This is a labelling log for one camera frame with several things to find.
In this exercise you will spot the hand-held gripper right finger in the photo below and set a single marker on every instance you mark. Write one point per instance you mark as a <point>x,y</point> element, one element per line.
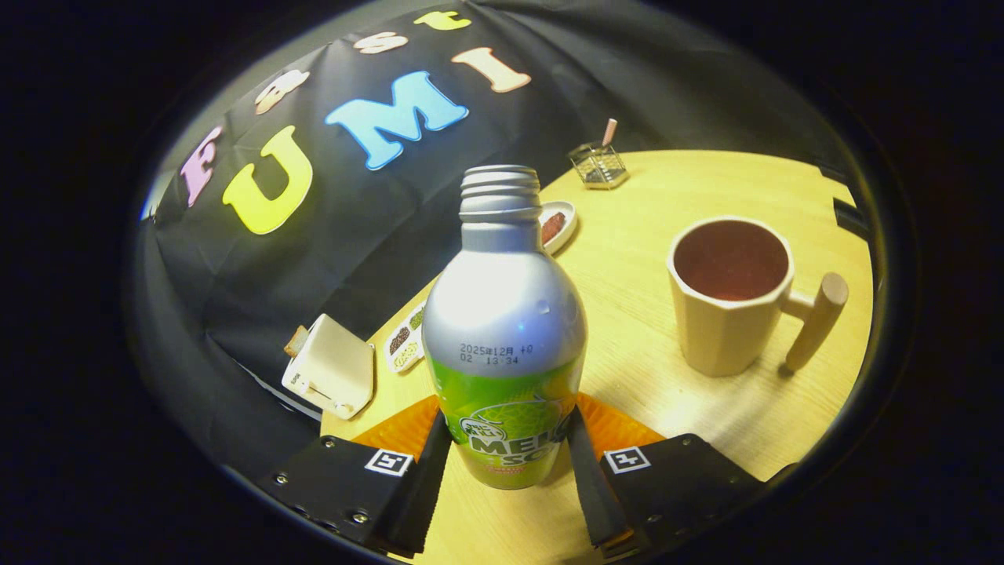
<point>592,486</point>

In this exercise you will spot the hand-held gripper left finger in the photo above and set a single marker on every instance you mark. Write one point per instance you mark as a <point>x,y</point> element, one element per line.
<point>423,486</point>

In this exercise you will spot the silver green juice bottle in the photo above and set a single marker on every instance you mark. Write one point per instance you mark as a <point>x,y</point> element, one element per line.
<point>502,314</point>

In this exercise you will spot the white toaster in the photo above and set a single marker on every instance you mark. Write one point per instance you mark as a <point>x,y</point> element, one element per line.
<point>337,369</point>

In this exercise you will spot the white divided bean dish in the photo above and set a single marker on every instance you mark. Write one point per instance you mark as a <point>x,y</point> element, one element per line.
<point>401,341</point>

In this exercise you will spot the wooden table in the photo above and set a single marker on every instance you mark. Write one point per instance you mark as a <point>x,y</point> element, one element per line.
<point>627,329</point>

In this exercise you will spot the toast slice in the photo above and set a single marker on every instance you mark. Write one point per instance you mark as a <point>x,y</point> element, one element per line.
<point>296,341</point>

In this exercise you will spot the black backdrop cloth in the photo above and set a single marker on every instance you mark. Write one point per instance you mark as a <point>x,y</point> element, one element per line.
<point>314,251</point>

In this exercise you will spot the brown meat slice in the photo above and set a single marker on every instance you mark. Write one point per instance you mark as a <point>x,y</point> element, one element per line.
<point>553,227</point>

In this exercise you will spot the white plate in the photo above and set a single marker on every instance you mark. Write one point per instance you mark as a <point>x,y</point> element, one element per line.
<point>568,224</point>

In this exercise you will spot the pink stick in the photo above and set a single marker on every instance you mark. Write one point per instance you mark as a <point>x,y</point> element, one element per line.
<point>609,132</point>

